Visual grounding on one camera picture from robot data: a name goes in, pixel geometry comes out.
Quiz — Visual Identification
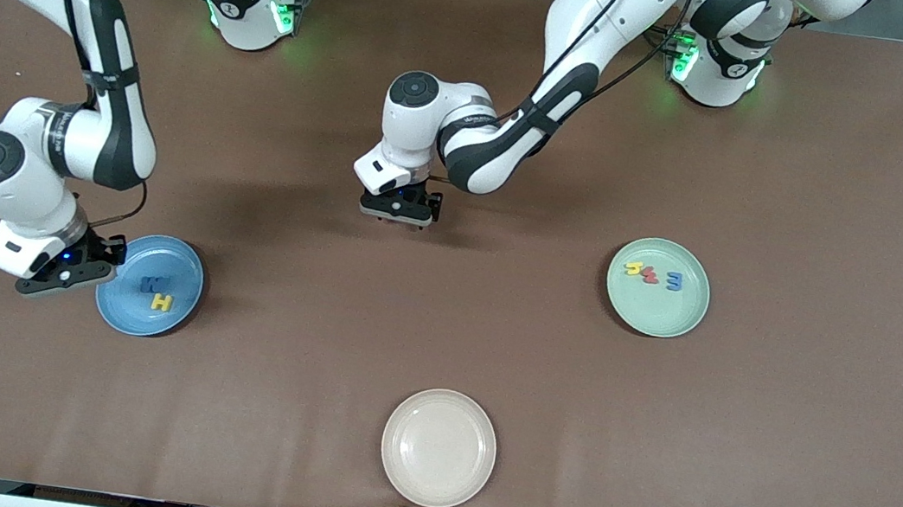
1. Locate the blue plate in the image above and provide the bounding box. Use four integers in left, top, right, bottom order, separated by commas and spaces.
90, 227, 209, 344

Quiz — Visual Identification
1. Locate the beige plate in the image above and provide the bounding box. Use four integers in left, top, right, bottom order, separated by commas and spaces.
374, 382, 505, 507

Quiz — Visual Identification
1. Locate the green plate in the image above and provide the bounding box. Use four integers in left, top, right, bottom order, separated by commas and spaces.
599, 232, 718, 344

